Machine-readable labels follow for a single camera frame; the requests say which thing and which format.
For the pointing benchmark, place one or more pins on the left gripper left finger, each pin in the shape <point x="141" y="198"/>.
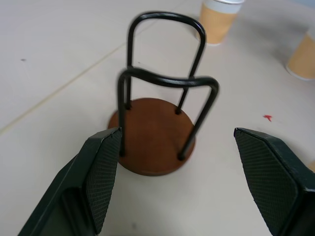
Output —
<point x="73" y="184"/>

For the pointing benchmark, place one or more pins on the white paper cup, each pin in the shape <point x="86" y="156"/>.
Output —
<point x="216" y="24"/>

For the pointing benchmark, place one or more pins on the brown paper cup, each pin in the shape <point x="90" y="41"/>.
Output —
<point x="305" y="61"/>

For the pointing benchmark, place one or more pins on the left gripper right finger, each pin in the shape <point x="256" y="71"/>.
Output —
<point x="270" y="184"/>

